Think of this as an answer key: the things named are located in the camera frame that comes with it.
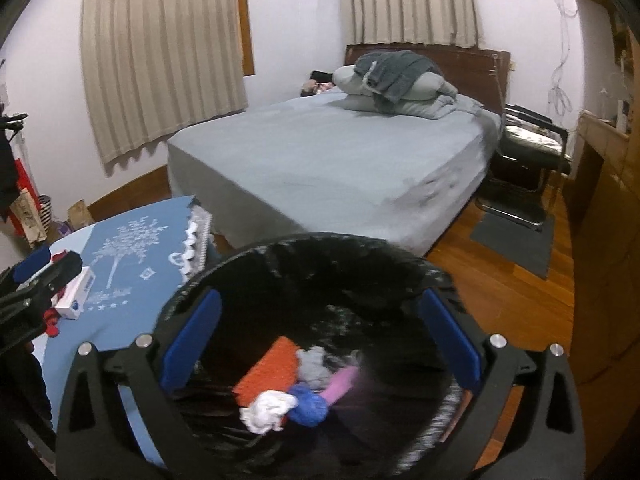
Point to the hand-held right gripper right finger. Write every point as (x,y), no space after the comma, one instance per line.
(450,340)

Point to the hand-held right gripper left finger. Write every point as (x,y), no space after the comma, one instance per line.
(192,340)

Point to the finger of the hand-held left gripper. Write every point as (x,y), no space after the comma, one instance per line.
(32,264)
(55,275)

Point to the small white blue box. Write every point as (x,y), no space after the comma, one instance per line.
(75,295)

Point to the red plastic bag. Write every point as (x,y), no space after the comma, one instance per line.
(51,324)

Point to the orange foam net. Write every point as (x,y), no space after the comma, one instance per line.
(267,370)

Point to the white tissue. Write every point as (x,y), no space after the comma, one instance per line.
(267,412)

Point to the pink face mask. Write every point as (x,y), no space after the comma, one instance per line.
(340,382)

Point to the grey paper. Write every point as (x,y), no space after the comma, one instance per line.
(314,367)

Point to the blue plastic bag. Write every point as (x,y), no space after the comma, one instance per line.
(309,407)

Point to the black lined trash bin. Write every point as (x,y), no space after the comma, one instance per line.
(320,280)

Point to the beige printed tote bag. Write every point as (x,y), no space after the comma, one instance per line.
(27,220)

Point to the purple white floor item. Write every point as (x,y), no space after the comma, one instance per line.
(65,227)

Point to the striped bag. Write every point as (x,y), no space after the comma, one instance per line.
(45,212)

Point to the light blue tablecloth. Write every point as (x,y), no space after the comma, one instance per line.
(65,360)

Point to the brown paper bag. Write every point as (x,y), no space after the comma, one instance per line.
(79,214)

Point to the grey floor mat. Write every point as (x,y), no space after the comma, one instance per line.
(515,245)

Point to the black clothes hanger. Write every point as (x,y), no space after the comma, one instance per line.
(12,121)

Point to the black metal chair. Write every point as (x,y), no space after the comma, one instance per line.
(520,170)

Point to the patterned chair cushion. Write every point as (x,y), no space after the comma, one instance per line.
(532,139)

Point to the bed with grey sheet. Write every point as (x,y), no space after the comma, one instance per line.
(325,160)

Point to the wide beige curtain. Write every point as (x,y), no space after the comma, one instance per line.
(160,60)

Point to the dark wooden headboard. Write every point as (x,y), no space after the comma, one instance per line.
(475,70)

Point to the folded grey duvet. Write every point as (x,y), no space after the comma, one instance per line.
(350,87)

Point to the dark grey clothing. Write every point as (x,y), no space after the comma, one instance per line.
(395,72)

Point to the pinkish item beside bed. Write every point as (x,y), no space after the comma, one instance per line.
(315,89)

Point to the black item beside bed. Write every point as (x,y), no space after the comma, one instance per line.
(320,76)

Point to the narrow beige curtain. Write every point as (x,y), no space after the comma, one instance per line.
(410,0)

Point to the wooden window frame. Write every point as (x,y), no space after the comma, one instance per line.
(246,20)

